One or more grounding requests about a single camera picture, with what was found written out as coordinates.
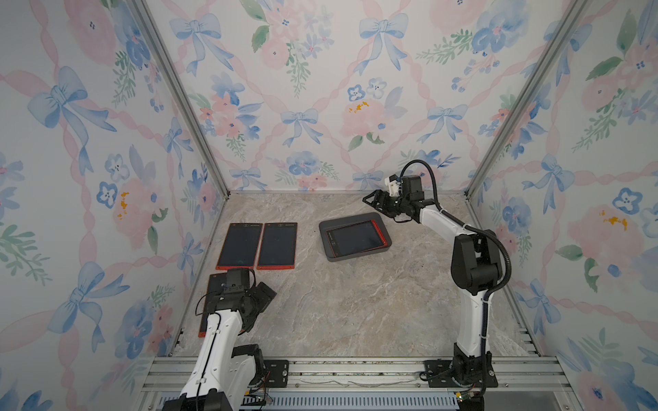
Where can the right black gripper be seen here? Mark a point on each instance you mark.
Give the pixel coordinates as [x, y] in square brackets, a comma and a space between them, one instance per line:
[383, 200]

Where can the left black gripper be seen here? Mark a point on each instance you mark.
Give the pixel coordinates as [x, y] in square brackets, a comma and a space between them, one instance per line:
[263, 297]

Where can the red writing tablet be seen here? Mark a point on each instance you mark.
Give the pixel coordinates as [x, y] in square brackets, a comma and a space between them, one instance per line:
[240, 246]
[216, 288]
[356, 238]
[278, 247]

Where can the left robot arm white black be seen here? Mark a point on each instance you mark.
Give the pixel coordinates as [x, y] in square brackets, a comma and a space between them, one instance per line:
[224, 372]

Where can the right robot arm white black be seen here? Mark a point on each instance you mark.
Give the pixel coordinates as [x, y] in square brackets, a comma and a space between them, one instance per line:
[480, 266]

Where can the dark grey storage box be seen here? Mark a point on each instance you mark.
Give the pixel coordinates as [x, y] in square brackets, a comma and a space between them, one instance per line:
[343, 221]

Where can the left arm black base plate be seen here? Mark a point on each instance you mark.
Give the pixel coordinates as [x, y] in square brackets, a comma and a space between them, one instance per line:
[273, 374]

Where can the grey slotted cable duct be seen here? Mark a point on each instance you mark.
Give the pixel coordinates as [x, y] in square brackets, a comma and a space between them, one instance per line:
[329, 400]

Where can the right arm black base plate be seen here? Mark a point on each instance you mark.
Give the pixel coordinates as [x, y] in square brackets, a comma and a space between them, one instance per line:
[445, 374]

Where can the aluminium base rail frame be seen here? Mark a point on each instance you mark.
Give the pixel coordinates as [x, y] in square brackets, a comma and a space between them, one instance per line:
[524, 383]

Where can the left aluminium corner post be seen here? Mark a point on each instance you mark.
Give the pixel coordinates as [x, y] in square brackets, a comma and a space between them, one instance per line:
[146, 22]

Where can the aluminium corner post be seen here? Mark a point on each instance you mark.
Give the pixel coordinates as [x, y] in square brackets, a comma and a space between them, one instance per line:
[551, 53]
[146, 22]

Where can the right aluminium corner post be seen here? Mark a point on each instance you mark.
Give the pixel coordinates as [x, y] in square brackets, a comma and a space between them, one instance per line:
[551, 53]

